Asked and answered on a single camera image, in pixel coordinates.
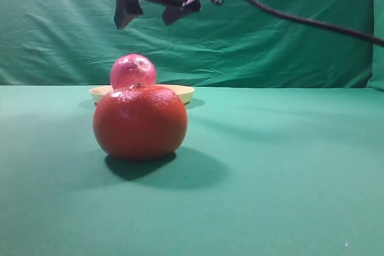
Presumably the green table cloth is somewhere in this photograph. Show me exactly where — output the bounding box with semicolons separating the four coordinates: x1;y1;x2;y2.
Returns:
1;86;383;255

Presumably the green backdrop cloth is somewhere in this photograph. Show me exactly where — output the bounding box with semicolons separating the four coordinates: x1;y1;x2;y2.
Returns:
1;0;383;89

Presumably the orange tangerine fruit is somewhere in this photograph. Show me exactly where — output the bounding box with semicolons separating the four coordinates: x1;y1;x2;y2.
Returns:
92;84;188;162

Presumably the red apple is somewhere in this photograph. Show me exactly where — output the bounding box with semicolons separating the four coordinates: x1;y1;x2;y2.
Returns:
110;53;157;89

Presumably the black cable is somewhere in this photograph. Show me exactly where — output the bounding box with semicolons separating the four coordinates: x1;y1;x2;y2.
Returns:
206;0;384;47

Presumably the yellow plate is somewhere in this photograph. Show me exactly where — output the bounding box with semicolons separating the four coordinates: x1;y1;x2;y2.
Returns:
89;84;195;104

